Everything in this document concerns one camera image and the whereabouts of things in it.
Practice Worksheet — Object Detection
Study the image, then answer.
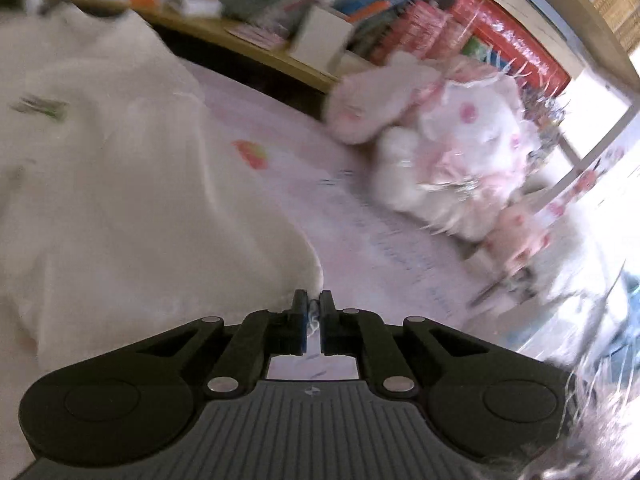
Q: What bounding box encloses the red boxed book set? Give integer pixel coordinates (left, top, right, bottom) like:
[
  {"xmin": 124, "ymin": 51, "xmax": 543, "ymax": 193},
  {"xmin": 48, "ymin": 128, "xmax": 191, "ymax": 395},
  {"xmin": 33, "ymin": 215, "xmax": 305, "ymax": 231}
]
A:
[{"xmin": 450, "ymin": 0, "xmax": 571, "ymax": 96}]

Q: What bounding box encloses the clear plastic container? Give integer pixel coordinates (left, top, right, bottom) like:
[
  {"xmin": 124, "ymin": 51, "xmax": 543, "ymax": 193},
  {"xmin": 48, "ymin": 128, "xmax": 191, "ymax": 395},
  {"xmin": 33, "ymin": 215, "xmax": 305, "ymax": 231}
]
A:
[{"xmin": 182, "ymin": 0, "xmax": 223, "ymax": 18}]

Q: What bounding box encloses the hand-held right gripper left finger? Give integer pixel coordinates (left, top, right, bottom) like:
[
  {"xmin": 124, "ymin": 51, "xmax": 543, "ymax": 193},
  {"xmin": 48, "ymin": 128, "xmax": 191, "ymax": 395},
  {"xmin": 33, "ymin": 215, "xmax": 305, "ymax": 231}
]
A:
[{"xmin": 132, "ymin": 289, "xmax": 308, "ymax": 401}]

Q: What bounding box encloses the wooden bookshelf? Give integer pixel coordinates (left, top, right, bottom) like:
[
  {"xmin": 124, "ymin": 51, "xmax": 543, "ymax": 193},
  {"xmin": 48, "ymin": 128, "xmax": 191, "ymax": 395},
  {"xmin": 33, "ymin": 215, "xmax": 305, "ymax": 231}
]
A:
[{"xmin": 65, "ymin": 0, "xmax": 640, "ymax": 161}]

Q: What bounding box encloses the pink plush toy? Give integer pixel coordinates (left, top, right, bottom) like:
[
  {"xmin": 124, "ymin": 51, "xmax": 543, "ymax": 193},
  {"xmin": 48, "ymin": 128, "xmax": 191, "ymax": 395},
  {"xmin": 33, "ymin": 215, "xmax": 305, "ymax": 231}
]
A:
[{"xmin": 322, "ymin": 52, "xmax": 553, "ymax": 271}]

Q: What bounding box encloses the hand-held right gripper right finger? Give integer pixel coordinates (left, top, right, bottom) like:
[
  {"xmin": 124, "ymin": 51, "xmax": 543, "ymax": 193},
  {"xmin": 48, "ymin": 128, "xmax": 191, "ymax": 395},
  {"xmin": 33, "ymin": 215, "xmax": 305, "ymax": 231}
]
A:
[{"xmin": 320, "ymin": 290, "xmax": 491, "ymax": 398}]

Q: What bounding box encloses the white cardboard box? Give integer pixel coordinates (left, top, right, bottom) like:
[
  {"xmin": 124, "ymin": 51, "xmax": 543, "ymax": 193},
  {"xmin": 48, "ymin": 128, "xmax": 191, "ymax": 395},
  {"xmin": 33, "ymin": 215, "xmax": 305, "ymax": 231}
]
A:
[{"xmin": 290, "ymin": 5, "xmax": 356, "ymax": 73}]

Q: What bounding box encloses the cream t-shirt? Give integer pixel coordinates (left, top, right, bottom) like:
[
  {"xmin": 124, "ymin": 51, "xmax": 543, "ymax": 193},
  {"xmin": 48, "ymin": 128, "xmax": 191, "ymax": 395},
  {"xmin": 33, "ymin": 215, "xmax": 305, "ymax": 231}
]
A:
[{"xmin": 0, "ymin": 2, "xmax": 326, "ymax": 376}]

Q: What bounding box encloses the blue-green cloth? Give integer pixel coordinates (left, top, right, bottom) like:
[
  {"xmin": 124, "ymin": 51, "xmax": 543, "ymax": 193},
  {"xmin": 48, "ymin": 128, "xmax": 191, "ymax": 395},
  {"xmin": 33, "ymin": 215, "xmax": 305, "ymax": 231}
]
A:
[{"xmin": 590, "ymin": 270, "xmax": 640, "ymax": 366}]

